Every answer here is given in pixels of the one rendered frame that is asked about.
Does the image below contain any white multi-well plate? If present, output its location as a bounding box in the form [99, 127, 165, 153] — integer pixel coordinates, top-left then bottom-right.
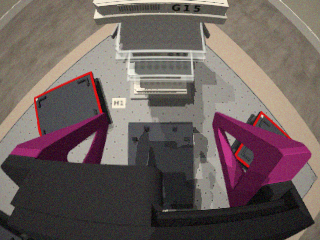
[134, 82, 187, 95]
[127, 62, 194, 83]

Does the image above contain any grey plate hotel rack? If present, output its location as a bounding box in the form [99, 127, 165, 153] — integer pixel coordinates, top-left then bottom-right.
[111, 23, 210, 99]

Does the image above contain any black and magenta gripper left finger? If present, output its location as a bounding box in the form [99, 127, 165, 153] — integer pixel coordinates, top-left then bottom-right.
[9, 112, 109, 164]

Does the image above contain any cream multiwell plate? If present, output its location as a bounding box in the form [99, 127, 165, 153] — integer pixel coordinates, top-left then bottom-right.
[93, 0, 229, 25]

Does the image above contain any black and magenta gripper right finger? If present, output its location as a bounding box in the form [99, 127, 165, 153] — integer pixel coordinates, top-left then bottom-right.
[212, 112, 312, 207]

